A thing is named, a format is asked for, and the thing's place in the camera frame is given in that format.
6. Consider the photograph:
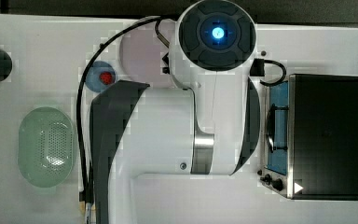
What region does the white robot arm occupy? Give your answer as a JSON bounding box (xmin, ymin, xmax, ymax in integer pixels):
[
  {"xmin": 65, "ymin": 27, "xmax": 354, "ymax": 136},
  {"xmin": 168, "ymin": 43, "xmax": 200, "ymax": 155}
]
[{"xmin": 89, "ymin": 0, "xmax": 260, "ymax": 224}]

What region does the green oval strainer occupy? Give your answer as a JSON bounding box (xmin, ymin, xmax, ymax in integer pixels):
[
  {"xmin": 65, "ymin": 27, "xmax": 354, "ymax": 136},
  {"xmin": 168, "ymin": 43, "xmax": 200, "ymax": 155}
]
[{"xmin": 18, "ymin": 106, "xmax": 76, "ymax": 188}]

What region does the lilac round plate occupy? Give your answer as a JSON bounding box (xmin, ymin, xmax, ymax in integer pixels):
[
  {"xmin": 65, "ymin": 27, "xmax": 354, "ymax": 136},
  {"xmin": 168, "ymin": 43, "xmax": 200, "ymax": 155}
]
[{"xmin": 119, "ymin": 22, "xmax": 175, "ymax": 89}]

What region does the red toy strawberry in bowl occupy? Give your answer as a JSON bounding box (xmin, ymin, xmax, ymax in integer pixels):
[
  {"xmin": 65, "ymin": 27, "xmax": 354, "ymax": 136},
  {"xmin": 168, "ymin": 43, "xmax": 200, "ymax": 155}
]
[{"xmin": 100, "ymin": 72, "xmax": 114, "ymax": 85}]

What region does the blue small bowl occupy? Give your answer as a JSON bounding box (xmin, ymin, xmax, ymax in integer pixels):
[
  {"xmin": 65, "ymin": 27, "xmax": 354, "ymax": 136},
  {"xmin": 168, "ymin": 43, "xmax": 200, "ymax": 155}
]
[{"xmin": 86, "ymin": 61, "xmax": 117, "ymax": 92}]

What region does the silver toaster oven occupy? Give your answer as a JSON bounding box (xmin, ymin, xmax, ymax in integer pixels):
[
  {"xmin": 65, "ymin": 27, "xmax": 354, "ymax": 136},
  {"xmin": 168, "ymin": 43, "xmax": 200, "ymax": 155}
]
[{"xmin": 258, "ymin": 74, "xmax": 358, "ymax": 201}]

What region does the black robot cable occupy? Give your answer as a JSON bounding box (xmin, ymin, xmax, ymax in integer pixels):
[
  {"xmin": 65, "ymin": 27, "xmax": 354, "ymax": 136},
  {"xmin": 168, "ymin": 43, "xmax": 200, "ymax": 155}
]
[{"xmin": 76, "ymin": 16, "xmax": 171, "ymax": 206}]

